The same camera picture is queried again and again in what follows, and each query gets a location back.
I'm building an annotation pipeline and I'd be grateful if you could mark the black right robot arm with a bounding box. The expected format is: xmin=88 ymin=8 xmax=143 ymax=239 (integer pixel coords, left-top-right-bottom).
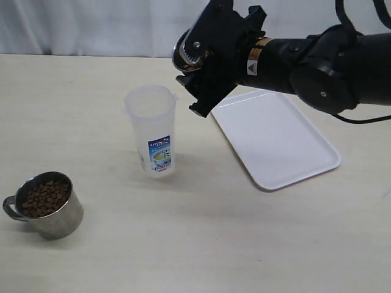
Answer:
xmin=172 ymin=1 xmax=390 ymax=118

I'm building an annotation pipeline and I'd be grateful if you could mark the white backdrop curtain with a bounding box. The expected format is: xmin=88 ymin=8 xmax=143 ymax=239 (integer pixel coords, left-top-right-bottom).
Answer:
xmin=1 ymin=1 xmax=390 ymax=57

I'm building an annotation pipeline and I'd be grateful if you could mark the steel mug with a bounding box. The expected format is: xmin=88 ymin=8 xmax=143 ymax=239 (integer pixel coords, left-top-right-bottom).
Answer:
xmin=172 ymin=27 xmax=208 ymax=73
xmin=2 ymin=171 xmax=84 ymax=240

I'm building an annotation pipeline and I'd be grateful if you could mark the white plastic tray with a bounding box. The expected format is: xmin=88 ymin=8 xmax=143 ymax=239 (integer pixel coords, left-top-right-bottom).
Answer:
xmin=211 ymin=90 xmax=342 ymax=191

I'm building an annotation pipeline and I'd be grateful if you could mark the clear plastic container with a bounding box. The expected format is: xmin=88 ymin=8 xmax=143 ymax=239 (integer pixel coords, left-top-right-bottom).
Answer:
xmin=124 ymin=85 xmax=177 ymax=179

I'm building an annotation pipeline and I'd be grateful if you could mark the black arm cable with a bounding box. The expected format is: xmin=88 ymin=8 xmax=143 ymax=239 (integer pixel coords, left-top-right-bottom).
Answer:
xmin=329 ymin=0 xmax=391 ymax=125

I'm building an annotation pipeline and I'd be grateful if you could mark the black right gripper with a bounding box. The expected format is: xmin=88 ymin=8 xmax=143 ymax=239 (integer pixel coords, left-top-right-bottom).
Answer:
xmin=176 ymin=1 xmax=267 ymax=118

